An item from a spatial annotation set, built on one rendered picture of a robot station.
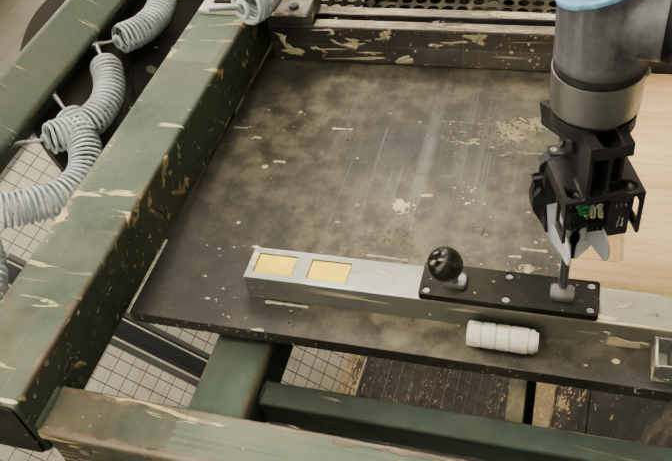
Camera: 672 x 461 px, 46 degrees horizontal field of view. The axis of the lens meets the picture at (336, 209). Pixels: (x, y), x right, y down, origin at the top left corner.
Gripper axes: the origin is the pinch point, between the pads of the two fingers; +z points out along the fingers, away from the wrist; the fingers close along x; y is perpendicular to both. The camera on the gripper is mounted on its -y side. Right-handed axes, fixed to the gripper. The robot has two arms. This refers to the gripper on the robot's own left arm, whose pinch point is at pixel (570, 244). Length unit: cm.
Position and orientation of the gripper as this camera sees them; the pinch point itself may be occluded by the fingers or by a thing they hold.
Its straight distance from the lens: 87.6
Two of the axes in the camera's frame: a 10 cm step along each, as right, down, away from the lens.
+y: 0.9, 7.0, -7.1
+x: 9.9, -1.5, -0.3
